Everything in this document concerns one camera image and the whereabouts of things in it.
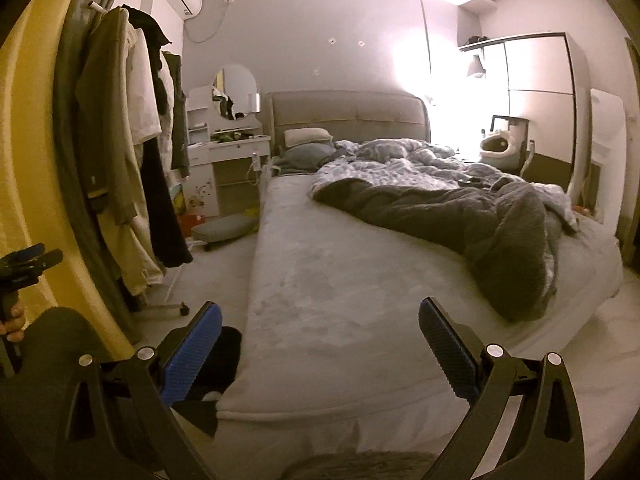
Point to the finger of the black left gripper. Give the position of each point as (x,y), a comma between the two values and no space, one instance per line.
(42,262)
(28,255)

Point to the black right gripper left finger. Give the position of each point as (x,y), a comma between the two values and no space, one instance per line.
(117,422)

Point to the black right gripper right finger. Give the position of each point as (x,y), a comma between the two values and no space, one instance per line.
(523,420)

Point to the black plastic trash bin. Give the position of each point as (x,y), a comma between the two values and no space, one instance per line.
(215,377)

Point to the person's left hand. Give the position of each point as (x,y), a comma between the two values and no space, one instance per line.
(13,327)

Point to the yellow curtain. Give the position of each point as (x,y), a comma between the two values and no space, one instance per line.
(32,209)

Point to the black hanging garment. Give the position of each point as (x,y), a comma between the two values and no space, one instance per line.
(168,243)

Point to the olive green hanging coat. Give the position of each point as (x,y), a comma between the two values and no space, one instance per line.
(103,127)

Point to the white hanging shirt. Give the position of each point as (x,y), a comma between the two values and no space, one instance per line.
(144,120)

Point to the grey cushioned stool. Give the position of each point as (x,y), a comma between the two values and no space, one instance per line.
(223,229)

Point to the grey bed with mattress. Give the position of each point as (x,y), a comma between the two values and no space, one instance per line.
(332,326)

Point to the dark grey fleece blanket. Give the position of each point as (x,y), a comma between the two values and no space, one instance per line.
(508,236)

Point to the white dressing table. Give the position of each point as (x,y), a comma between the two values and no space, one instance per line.
(219,155)

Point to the oval vanity mirror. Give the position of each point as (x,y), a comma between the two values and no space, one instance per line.
(234,92)

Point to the grey-blue pillow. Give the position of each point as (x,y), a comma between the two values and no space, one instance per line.
(309,157)

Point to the beige pillow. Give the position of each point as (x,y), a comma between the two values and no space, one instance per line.
(300,136)

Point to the black bedside chair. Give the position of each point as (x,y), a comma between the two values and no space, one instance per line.
(518,127)

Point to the patterned grey white duvet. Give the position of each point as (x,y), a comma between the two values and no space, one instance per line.
(406,163)

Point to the grey upholstered headboard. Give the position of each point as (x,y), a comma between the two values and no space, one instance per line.
(358,116)

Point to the white wardrobe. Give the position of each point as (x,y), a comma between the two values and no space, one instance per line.
(542,78)

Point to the white charger with cable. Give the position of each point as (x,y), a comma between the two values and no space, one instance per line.
(255,169)

